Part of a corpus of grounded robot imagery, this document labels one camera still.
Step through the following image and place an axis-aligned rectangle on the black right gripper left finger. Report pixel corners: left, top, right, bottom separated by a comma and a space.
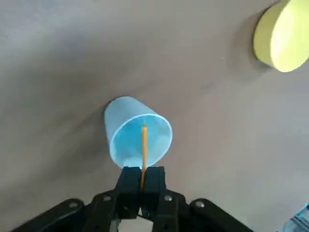
9, 166, 143, 232

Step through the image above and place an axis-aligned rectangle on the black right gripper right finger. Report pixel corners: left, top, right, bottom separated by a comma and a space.
141, 165, 254, 232

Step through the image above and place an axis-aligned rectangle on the blue plastic cup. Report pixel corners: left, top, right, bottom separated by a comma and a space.
103, 96, 173, 170

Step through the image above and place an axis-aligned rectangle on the yellow plastic bowl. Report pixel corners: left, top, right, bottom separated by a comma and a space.
253, 0, 309, 73

